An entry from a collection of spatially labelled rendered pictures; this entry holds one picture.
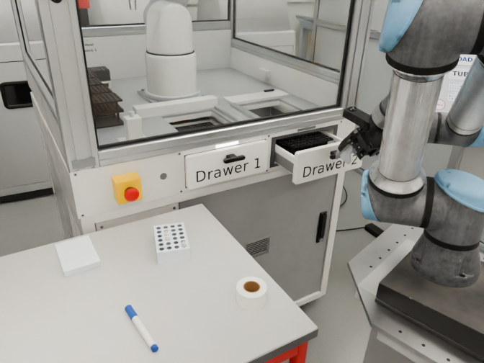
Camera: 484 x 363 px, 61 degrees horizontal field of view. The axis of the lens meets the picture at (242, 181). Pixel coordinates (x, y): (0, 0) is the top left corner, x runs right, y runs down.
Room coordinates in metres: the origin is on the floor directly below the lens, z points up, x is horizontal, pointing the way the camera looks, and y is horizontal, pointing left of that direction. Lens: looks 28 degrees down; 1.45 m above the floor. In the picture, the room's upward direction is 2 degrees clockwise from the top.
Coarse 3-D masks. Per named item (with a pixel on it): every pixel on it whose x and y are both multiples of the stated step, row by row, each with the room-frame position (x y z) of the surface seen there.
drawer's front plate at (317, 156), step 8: (328, 144) 1.25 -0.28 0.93; (336, 144) 1.25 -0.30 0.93; (296, 152) 1.18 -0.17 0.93; (304, 152) 1.18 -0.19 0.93; (312, 152) 1.20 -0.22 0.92; (320, 152) 1.21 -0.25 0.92; (328, 152) 1.23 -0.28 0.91; (296, 160) 1.17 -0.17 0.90; (304, 160) 1.18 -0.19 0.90; (312, 160) 1.20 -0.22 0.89; (320, 160) 1.22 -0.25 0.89; (328, 160) 1.24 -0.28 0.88; (336, 160) 1.25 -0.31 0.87; (352, 160) 1.29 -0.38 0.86; (360, 160) 1.31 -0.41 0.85; (296, 168) 1.17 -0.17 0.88; (312, 168) 1.20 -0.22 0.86; (320, 168) 1.22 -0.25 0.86; (344, 168) 1.28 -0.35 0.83; (352, 168) 1.30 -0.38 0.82; (296, 176) 1.17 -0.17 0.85; (312, 176) 1.20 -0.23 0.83; (320, 176) 1.22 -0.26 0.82
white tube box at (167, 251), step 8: (168, 224) 0.96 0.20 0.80; (176, 224) 0.96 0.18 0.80; (160, 232) 0.92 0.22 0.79; (176, 232) 0.92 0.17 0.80; (184, 232) 0.92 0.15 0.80; (160, 240) 0.89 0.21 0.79; (176, 240) 0.88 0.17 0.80; (184, 240) 0.89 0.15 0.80; (160, 248) 0.85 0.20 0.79; (168, 248) 0.86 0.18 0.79; (176, 248) 0.85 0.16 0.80; (184, 248) 0.85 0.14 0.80; (160, 256) 0.83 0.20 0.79; (168, 256) 0.84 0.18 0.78; (176, 256) 0.84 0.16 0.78; (184, 256) 0.85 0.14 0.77
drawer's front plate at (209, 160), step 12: (252, 144) 1.23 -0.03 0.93; (264, 144) 1.26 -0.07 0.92; (192, 156) 1.13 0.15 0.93; (204, 156) 1.14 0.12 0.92; (216, 156) 1.17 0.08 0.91; (252, 156) 1.23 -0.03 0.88; (264, 156) 1.26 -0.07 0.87; (192, 168) 1.12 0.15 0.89; (204, 168) 1.14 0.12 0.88; (216, 168) 1.17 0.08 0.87; (252, 168) 1.23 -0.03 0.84; (264, 168) 1.26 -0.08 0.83; (192, 180) 1.12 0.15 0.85; (204, 180) 1.14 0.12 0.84; (216, 180) 1.17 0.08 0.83
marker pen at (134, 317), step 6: (126, 306) 0.67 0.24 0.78; (126, 312) 0.66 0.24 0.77; (132, 312) 0.65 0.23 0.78; (132, 318) 0.64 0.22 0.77; (138, 318) 0.63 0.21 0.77; (138, 324) 0.62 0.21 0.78; (138, 330) 0.61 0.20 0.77; (144, 330) 0.60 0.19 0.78; (144, 336) 0.59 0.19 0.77; (150, 336) 0.59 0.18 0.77; (150, 342) 0.57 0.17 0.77; (150, 348) 0.57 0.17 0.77; (156, 348) 0.56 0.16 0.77
